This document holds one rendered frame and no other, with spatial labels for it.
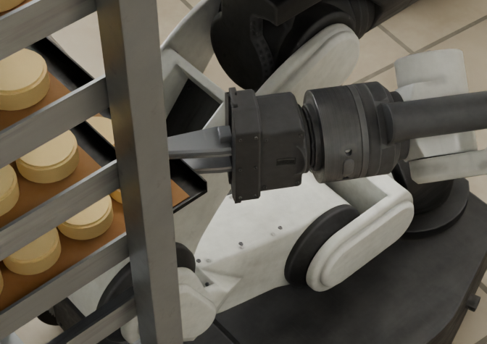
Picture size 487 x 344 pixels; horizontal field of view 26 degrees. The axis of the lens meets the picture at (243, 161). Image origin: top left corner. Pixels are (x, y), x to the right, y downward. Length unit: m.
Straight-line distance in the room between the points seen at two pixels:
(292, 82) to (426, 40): 1.16
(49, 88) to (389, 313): 0.92
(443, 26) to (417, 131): 1.41
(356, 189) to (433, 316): 0.22
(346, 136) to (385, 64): 1.29
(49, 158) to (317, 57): 0.42
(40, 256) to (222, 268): 0.52
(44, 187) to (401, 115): 0.31
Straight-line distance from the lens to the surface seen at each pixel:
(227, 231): 1.41
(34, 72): 0.77
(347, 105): 0.95
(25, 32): 0.69
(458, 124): 0.95
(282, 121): 0.94
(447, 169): 0.98
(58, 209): 0.81
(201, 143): 0.95
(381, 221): 1.52
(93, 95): 0.76
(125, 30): 0.70
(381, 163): 0.97
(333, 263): 1.48
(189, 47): 1.26
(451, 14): 2.37
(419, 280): 1.65
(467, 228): 1.73
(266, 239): 1.41
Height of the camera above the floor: 1.49
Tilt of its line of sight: 48 degrees down
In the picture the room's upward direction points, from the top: straight up
